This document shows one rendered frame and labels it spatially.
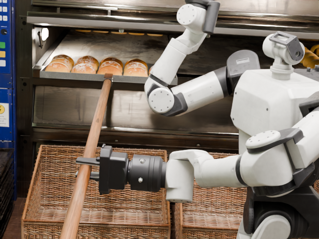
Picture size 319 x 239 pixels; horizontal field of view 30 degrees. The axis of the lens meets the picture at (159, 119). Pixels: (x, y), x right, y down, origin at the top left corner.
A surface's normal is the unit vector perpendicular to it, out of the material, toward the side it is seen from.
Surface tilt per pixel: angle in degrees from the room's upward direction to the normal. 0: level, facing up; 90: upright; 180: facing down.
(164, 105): 82
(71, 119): 70
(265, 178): 82
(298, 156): 101
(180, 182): 58
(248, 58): 34
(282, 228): 90
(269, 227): 90
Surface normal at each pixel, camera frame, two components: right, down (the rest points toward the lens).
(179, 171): -0.01, -0.25
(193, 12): -0.45, -0.17
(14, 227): 0.06, -0.95
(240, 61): -0.26, -0.67
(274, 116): -0.37, 0.18
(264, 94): -0.62, -0.62
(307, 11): 0.04, -0.04
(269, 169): 0.01, 0.18
